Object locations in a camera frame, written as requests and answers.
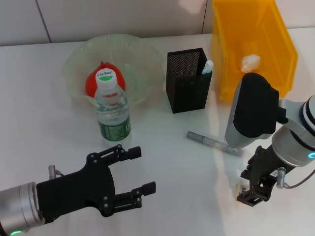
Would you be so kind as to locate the black mesh pen holder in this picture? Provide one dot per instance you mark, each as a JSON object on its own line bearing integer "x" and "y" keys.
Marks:
{"x": 187, "y": 91}

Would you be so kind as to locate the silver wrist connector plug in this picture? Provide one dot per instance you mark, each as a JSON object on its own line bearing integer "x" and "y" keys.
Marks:
{"x": 280, "y": 176}
{"x": 52, "y": 171}

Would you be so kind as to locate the white paper ball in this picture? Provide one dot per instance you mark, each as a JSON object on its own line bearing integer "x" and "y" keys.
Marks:
{"x": 249, "y": 61}

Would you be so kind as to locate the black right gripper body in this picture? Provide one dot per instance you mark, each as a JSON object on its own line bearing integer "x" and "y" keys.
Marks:
{"x": 264, "y": 162}

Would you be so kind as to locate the clear green-label water bottle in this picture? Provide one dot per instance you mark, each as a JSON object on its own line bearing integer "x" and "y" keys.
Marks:
{"x": 114, "y": 123}

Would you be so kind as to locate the yellow plastic bin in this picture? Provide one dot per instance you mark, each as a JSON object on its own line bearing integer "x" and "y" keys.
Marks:
{"x": 231, "y": 49}

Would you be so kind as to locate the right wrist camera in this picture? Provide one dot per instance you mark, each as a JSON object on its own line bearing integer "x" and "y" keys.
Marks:
{"x": 256, "y": 110}

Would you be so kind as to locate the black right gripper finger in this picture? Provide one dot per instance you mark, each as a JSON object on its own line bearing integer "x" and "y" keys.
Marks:
{"x": 264, "y": 189}
{"x": 247, "y": 194}

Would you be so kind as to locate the orange toy fruit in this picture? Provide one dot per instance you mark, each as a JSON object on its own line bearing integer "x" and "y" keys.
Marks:
{"x": 91, "y": 84}

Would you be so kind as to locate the silver marker pen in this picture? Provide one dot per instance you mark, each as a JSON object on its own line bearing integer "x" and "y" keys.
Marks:
{"x": 209, "y": 141}

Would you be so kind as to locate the green glass fruit plate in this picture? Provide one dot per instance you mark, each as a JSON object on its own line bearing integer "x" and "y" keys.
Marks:
{"x": 142, "y": 61}

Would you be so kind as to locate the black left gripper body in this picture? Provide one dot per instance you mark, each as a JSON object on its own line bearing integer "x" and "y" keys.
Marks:
{"x": 73, "y": 191}

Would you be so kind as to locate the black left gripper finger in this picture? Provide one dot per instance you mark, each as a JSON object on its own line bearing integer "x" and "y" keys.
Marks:
{"x": 148, "y": 188}
{"x": 134, "y": 152}

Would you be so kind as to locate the beige eraser with barcode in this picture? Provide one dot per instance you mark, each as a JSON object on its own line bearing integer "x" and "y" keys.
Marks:
{"x": 242, "y": 188}

